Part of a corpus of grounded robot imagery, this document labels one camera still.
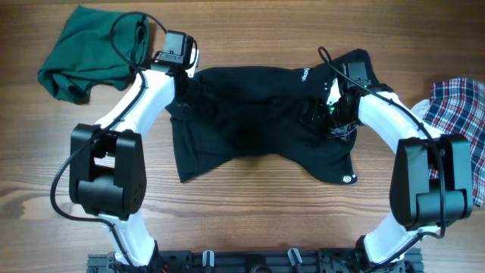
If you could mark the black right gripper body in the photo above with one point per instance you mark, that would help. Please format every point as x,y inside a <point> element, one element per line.
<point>336,124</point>

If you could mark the black garment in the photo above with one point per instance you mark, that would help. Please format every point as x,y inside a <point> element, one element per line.
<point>233,112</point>

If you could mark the green cloth bag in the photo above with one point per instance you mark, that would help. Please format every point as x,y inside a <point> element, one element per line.
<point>95,47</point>

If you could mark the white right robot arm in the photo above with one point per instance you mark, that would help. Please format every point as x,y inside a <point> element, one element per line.
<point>431,186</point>

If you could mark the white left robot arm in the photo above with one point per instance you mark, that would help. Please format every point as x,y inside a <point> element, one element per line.
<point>108,172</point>

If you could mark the white cloth piece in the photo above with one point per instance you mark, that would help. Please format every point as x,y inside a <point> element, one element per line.
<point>421,108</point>

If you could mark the plaid checkered cloth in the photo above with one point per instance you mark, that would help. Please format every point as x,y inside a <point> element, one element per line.
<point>457,106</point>

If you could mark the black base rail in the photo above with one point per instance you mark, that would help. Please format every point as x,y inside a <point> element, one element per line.
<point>322,260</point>

